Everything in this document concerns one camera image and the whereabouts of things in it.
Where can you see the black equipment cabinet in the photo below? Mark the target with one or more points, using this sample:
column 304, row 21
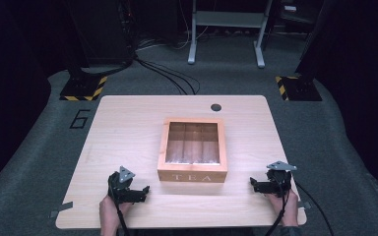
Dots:
column 101, row 29

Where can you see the person's left hand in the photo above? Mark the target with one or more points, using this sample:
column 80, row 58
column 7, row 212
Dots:
column 109, row 211

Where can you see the white metal stand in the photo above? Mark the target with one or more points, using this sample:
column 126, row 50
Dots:
column 228, row 19

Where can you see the wooden tea box glass lid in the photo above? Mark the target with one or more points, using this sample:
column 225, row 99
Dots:
column 192, row 175

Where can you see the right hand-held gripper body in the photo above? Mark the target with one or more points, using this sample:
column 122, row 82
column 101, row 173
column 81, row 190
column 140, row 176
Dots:
column 279, row 182

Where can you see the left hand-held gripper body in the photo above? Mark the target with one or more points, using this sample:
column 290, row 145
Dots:
column 122, row 190

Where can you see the black stand post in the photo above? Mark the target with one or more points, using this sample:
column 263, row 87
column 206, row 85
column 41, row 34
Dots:
column 310, row 36

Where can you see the black striped stand base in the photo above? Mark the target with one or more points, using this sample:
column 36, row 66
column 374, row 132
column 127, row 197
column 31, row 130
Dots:
column 82, row 89
column 300, row 89

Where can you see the black table grommet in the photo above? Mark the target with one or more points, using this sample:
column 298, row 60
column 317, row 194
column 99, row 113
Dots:
column 216, row 107

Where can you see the grey tape strip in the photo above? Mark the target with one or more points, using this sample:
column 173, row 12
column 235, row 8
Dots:
column 60, row 209
column 305, row 205

